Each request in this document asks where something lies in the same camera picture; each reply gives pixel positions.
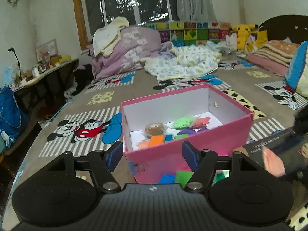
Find cream clothes pile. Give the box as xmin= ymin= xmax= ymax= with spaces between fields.
xmin=92 ymin=17 xmax=130 ymax=57

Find teal clay bag in box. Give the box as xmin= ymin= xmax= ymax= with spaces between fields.
xmin=164 ymin=134 xmax=173 ymax=142

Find folded pink beige blankets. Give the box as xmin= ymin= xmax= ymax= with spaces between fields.
xmin=247 ymin=40 xmax=300 ymax=77

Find dark wooden headboard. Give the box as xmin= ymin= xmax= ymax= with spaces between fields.
xmin=258 ymin=15 xmax=308 ymax=44

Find blue backpack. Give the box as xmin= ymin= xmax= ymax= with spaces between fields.
xmin=1 ymin=86 xmax=30 ymax=149

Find dark side desk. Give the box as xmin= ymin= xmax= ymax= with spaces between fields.
xmin=14 ymin=59 xmax=79 ymax=115

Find purple clay bag in box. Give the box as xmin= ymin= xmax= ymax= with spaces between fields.
xmin=177 ymin=127 xmax=208 ymax=135

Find bright green clay bag in box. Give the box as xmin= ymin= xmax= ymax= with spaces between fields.
xmin=174 ymin=134 xmax=189 ymax=140

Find purple floral duvet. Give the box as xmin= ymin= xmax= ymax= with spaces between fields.
xmin=87 ymin=27 xmax=162 ymax=80

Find neon green clay bag in box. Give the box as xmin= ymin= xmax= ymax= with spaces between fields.
xmin=173 ymin=117 xmax=196 ymax=129

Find pink cardboard box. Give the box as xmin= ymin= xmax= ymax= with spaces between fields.
xmin=121 ymin=84 xmax=254 ymax=184

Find orange clay bag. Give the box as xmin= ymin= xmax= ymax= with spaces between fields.
xmin=147 ymin=135 xmax=165 ymax=148

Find coral clay bag in box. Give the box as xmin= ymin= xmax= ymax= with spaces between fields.
xmin=192 ymin=117 xmax=211 ymax=128

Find cream and blue quilt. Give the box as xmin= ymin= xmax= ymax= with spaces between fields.
xmin=285 ymin=41 xmax=307 ymax=98

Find alphabet foam mat headboard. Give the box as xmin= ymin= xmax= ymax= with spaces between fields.
xmin=142 ymin=21 xmax=231 ymax=47

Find blue clay bag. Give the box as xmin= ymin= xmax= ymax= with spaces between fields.
xmin=158 ymin=174 xmax=175 ymax=185

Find picture frame on desk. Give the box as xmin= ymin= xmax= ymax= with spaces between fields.
xmin=36 ymin=39 xmax=58 ymax=62

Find yellow Pikachu plush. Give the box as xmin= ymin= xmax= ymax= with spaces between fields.
xmin=230 ymin=24 xmax=268 ymax=55

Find box lid with woman photo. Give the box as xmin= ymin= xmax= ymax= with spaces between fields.
xmin=243 ymin=128 xmax=307 ymax=177

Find pink clay bag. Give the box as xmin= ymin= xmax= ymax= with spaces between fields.
xmin=262 ymin=146 xmax=285 ymax=177

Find white leaf pattern blanket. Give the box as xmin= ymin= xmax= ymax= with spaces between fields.
xmin=144 ymin=45 xmax=222 ymax=80

